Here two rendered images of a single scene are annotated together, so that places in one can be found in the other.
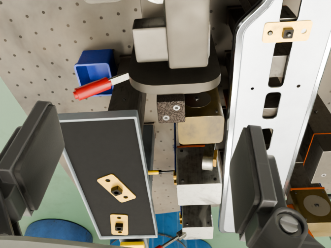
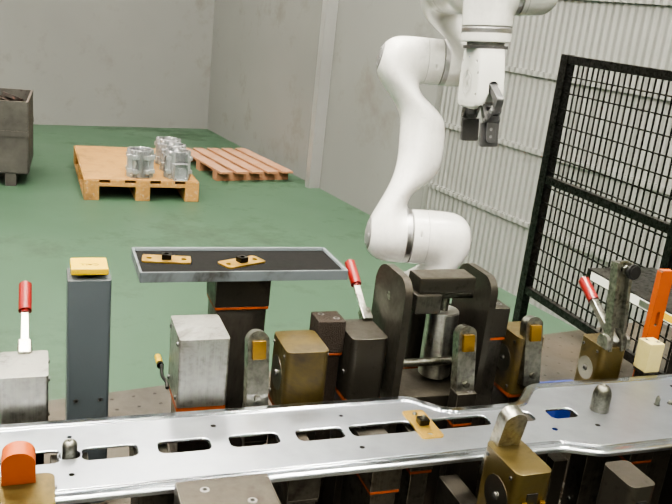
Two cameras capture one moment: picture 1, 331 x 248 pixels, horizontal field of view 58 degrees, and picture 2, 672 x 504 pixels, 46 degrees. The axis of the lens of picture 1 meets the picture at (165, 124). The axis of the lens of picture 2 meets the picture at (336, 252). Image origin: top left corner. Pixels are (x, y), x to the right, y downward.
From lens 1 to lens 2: 1.44 m
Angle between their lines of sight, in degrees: 87
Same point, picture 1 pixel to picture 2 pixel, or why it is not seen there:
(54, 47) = not seen: hidden behind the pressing
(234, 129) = (268, 412)
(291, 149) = (240, 468)
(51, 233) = not seen: outside the picture
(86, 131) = (317, 258)
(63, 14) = not seen: hidden behind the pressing
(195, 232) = (30, 361)
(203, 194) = (202, 328)
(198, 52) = (429, 275)
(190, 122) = (311, 335)
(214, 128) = (309, 347)
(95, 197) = (221, 254)
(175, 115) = (326, 317)
